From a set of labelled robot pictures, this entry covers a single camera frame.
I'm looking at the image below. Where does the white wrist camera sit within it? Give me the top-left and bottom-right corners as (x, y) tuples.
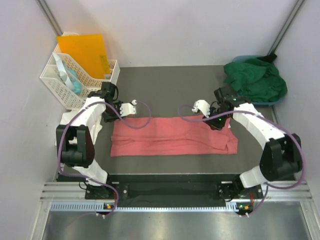
(191, 99), (211, 118)
(120, 99), (137, 118)

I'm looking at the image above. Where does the blue laundry basket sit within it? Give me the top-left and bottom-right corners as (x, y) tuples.
(232, 55), (285, 107)

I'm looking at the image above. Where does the orange plastic board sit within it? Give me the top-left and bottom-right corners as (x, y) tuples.
(56, 34), (111, 79)

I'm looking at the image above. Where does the grey slotted cable duct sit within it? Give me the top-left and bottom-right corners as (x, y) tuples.
(50, 201), (252, 213)

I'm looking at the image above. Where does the purple cable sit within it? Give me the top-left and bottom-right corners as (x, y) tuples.
(177, 104), (307, 217)
(56, 99), (152, 216)

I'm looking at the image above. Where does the green t shirt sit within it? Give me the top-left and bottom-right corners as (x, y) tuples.
(223, 58), (288, 103)

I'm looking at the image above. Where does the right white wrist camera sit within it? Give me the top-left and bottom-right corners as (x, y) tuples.
(191, 99), (211, 118)

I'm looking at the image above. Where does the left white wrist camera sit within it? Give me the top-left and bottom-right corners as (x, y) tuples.
(120, 99), (137, 118)

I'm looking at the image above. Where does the aluminium frame rail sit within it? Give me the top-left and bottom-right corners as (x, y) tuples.
(36, 0), (63, 36)

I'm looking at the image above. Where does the pink t shirt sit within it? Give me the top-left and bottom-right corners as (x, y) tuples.
(110, 115), (238, 157)

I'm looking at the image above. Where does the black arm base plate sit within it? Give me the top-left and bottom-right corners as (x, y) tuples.
(84, 173), (265, 208)

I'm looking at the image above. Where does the dark grey table mat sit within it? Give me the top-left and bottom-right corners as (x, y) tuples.
(95, 65), (263, 174)

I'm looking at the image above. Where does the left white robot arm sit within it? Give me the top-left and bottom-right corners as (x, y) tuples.
(56, 82), (122, 199)

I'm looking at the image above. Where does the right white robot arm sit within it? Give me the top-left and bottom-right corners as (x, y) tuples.
(194, 87), (303, 198)

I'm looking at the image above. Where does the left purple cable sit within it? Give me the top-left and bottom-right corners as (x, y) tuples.
(56, 99), (152, 216)

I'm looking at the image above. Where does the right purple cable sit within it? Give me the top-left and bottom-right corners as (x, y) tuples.
(177, 104), (307, 217)

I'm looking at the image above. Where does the white folded t shirt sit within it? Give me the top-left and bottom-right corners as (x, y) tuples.
(60, 109), (103, 145)

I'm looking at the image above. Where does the white perforated desk organizer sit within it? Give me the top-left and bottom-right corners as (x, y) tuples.
(40, 33), (120, 110)

